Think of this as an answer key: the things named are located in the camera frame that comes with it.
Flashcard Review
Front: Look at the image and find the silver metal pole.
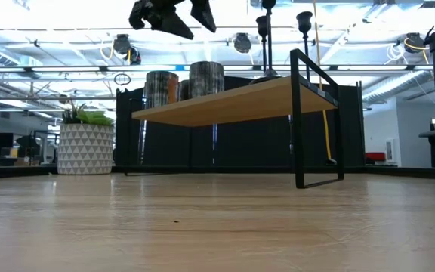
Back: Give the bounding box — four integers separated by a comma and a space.
211, 124, 218, 166
137, 120, 149, 166

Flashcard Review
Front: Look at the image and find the black partition panel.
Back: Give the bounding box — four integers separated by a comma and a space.
115, 74, 366, 169

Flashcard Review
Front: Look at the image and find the white framed poster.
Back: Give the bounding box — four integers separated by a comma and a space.
385, 138, 396, 164

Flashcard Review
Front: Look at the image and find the grey glass candle jar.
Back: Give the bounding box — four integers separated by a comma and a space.
188, 60, 226, 100

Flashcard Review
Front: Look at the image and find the yellow extension cable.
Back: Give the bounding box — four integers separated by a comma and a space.
313, 0, 338, 166

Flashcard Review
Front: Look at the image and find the wooden shelf with black frame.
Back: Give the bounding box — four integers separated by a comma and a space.
123, 48, 345, 190

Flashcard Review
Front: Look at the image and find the black hanging ring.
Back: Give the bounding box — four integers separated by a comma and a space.
113, 73, 132, 86

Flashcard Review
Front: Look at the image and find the ceiling cable reel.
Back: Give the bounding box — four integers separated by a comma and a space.
112, 32, 131, 55
128, 45, 142, 66
403, 32, 427, 54
233, 32, 253, 54

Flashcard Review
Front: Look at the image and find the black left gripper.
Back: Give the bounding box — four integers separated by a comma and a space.
128, 0, 218, 40

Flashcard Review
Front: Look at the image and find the red box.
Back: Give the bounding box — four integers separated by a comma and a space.
365, 151, 387, 163

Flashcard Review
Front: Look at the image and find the green plant in patterned pot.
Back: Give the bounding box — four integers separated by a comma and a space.
57, 100, 116, 176

